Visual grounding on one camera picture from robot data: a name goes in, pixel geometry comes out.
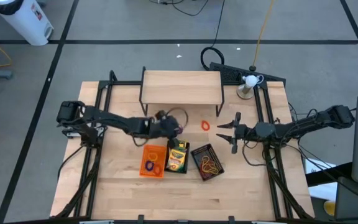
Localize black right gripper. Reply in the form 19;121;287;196
216;112;256;155

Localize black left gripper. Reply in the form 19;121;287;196
149;110;183;150

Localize orange plastic basket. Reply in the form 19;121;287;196
139;144;168;179

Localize black plastic basket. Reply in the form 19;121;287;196
190;142;225;182
165;139;191;175

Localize wooden shelf riser black legs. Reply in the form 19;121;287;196
139;66;225;118

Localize black mesh panel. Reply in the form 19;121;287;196
209;62;287;86

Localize white paper sheet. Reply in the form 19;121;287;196
304;157;339;202

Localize small yellow object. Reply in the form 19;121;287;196
323;200;337;217

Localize dark grey box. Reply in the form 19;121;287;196
334;176;358;222

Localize white cylindrical bin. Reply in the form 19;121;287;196
0;0;55;47

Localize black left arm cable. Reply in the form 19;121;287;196
132;106;188;147

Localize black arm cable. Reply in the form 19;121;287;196
132;106;188;147
242;136;269;167

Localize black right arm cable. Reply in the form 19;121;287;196
242;136;269;167

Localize black metal table frame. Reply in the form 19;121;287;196
54;70;315;224

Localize yellow hanging cable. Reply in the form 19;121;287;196
249;0;275;72

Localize black coiled floor cable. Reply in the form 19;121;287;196
200;0;226;72

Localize thin black floor cable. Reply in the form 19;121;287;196
149;0;211;17

